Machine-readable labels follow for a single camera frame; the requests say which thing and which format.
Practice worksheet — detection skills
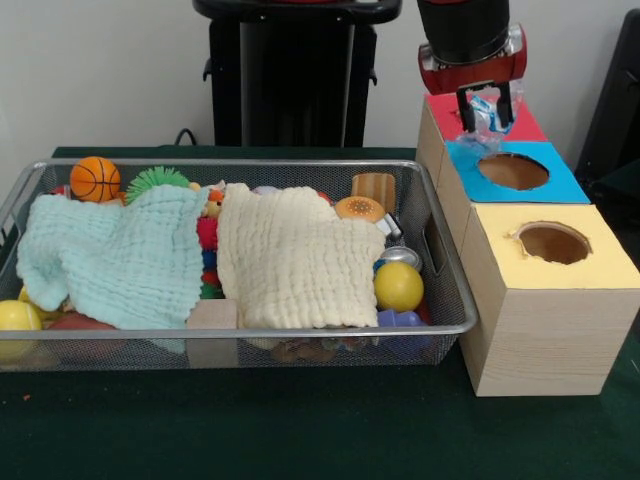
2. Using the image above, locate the round silver tin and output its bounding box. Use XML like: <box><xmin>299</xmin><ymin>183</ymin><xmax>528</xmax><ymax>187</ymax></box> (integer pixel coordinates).
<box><xmin>378</xmin><ymin>245</ymin><xmax>424</xmax><ymax>274</ymax></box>

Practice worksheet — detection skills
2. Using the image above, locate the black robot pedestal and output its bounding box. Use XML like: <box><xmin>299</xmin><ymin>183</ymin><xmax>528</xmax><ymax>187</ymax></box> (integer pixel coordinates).
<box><xmin>192</xmin><ymin>0</ymin><xmax>404</xmax><ymax>148</ymax></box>

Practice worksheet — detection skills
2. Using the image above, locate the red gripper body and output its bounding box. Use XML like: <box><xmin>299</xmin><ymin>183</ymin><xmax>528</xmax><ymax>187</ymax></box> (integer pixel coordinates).
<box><xmin>418</xmin><ymin>23</ymin><xmax>528</xmax><ymax>96</ymax></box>

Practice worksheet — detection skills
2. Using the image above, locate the dark green table cloth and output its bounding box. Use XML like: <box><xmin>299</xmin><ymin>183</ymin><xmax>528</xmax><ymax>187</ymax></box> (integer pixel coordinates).
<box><xmin>594</xmin><ymin>159</ymin><xmax>640</xmax><ymax>201</ymax></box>
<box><xmin>0</xmin><ymin>144</ymin><xmax>640</xmax><ymax>480</ymax></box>

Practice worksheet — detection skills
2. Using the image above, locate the clear plastic packet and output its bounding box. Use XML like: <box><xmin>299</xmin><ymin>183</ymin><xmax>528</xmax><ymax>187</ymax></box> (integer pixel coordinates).
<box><xmin>452</xmin><ymin>79</ymin><xmax>525</xmax><ymax>154</ymax></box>

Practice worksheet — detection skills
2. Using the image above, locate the plain wooden block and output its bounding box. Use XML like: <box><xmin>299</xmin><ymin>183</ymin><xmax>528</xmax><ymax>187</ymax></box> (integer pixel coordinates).
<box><xmin>185</xmin><ymin>298</ymin><xmax>239</xmax><ymax>369</ymax></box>

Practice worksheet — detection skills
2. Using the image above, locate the cream waffle cloth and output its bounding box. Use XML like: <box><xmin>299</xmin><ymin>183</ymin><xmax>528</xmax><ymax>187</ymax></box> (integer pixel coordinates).
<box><xmin>215</xmin><ymin>182</ymin><xmax>387</xmax><ymax>331</ymax></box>

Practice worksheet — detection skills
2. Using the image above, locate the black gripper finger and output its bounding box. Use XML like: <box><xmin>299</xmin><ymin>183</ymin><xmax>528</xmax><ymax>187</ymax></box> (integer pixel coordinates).
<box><xmin>497</xmin><ymin>81</ymin><xmax>515</xmax><ymax>130</ymax></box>
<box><xmin>456</xmin><ymin>87</ymin><xmax>476</xmax><ymax>134</ymax></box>

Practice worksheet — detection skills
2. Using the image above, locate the orange toy basketball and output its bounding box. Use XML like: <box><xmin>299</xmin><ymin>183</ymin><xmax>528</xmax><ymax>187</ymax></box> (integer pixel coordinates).
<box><xmin>69</xmin><ymin>156</ymin><xmax>123</xmax><ymax>204</ymax></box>

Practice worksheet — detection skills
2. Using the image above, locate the silver mesh bin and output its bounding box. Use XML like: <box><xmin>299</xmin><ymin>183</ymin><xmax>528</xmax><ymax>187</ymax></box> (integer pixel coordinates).
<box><xmin>0</xmin><ymin>158</ymin><xmax>479</xmax><ymax>372</ymax></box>

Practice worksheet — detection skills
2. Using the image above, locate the yellow plastic ball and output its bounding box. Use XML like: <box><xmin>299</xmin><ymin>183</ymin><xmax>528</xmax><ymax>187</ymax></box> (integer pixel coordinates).
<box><xmin>373</xmin><ymin>261</ymin><xmax>425</xmax><ymax>313</ymax></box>
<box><xmin>0</xmin><ymin>298</ymin><xmax>44</xmax><ymax>332</ymax></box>

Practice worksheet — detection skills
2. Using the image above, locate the wooden box with three holes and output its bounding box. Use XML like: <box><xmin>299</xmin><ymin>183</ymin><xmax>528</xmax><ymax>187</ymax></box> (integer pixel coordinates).
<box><xmin>414</xmin><ymin>93</ymin><xmax>640</xmax><ymax>399</ymax></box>

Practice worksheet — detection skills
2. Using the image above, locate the green spiky ball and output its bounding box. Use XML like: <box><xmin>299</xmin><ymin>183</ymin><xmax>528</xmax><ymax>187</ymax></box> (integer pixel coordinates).
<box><xmin>124</xmin><ymin>167</ymin><xmax>191</xmax><ymax>205</ymax></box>

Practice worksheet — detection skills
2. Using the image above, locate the mint waffle cloth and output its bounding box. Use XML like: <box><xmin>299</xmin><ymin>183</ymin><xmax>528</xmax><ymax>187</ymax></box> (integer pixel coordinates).
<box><xmin>15</xmin><ymin>187</ymin><xmax>211</xmax><ymax>331</ymax></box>

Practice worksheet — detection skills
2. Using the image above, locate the toy burger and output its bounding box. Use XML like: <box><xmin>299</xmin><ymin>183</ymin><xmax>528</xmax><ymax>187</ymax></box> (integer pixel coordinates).
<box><xmin>333</xmin><ymin>195</ymin><xmax>387</xmax><ymax>222</ymax></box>

